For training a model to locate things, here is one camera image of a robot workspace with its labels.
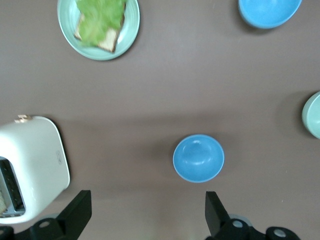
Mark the white toaster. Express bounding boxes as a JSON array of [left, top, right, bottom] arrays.
[[0, 114, 71, 225]]

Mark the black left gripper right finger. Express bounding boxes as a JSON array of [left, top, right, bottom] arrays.
[[204, 191, 301, 240]]

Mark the green lettuce leaf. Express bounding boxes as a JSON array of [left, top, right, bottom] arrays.
[[76, 0, 127, 48]]

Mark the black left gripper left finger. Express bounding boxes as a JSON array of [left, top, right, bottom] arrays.
[[0, 189, 92, 240]]

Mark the light green plate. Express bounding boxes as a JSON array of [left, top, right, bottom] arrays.
[[57, 0, 141, 61]]

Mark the small blue bowl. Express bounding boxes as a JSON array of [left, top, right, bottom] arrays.
[[172, 134, 225, 183]]

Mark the toasted bread slice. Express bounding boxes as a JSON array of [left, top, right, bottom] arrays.
[[74, 3, 126, 53]]

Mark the large blue bowl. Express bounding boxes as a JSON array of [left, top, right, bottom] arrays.
[[237, 0, 303, 29]]

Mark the light green bowl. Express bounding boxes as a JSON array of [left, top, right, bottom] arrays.
[[301, 91, 320, 140]]

